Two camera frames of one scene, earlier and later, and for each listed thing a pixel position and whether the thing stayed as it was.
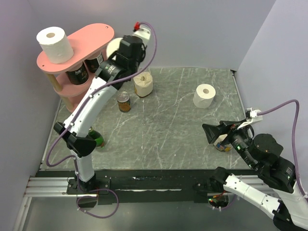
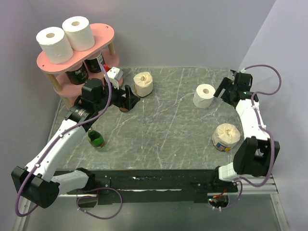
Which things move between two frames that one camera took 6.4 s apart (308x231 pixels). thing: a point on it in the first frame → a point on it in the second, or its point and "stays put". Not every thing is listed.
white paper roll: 203,96 stays put
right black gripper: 211,131 → 224,84
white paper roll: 113,45 → 80,32
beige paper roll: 143,84 stays put
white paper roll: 56,46 stays put
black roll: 93,64 stays put
